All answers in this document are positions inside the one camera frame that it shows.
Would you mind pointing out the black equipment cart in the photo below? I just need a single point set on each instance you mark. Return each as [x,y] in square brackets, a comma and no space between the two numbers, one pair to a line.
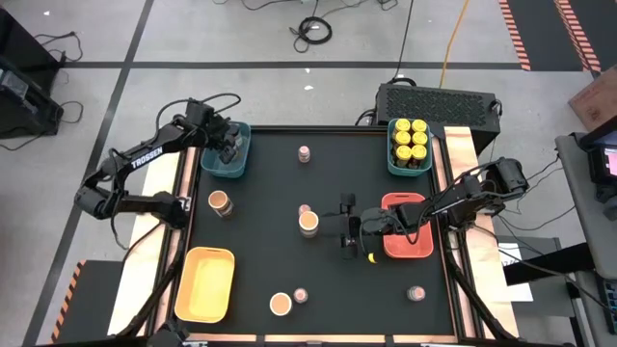
[29,111]

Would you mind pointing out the black monitor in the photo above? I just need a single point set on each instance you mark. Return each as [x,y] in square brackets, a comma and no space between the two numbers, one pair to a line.
[598,164]

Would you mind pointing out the grey table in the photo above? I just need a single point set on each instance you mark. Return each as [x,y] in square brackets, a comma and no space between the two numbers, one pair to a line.
[583,212]

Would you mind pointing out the grey electronic box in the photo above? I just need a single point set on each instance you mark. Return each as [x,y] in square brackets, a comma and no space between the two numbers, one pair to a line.
[13,83]

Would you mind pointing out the coral red plastic bin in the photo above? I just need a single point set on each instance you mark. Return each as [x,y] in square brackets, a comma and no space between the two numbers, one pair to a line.
[414,246]

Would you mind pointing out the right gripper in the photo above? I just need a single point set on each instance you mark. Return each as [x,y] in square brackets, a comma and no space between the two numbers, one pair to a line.
[378,224]

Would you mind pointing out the yellow plastic bin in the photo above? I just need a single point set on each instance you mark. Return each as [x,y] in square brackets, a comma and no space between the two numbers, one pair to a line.
[205,284]

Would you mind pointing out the black table mat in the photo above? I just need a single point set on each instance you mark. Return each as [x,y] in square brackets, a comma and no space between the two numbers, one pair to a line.
[328,272]

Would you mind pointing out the white paper sheet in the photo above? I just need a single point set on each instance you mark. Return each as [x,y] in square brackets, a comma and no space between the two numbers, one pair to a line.
[521,291]

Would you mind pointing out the large tan-lid spice jar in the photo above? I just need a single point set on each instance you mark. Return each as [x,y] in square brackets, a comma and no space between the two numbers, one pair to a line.
[219,200]
[308,221]
[280,303]

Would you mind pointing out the brown cardboard box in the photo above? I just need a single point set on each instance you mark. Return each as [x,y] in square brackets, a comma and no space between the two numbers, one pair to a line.
[598,98]

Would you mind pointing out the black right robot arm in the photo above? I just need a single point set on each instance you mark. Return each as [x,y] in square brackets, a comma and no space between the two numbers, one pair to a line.
[448,202]

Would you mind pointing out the black metal beam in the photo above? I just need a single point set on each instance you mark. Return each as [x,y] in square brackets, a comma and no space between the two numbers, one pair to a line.
[549,262]

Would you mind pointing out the black frame strut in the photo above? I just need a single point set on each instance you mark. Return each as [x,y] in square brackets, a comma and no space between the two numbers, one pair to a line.
[154,294]
[474,299]

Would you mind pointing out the black orange-striped floor mat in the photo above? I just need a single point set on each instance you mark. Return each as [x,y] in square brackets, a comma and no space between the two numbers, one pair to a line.
[544,34]
[91,303]

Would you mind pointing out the teal green plastic bin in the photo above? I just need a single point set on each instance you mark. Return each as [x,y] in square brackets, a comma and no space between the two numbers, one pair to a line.
[410,172]

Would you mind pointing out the black perforated computer case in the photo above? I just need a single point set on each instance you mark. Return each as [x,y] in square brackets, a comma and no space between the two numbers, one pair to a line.
[434,103]

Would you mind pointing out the black keyboard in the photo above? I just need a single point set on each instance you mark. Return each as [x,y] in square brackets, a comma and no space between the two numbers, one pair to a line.
[609,301]

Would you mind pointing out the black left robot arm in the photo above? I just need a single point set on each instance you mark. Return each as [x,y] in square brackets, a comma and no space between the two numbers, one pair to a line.
[144,156]

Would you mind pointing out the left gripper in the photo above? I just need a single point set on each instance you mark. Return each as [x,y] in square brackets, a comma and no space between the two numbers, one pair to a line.
[209,120]

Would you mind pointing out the blue plastic bin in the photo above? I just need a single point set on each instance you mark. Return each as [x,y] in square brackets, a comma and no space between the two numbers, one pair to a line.
[214,166]

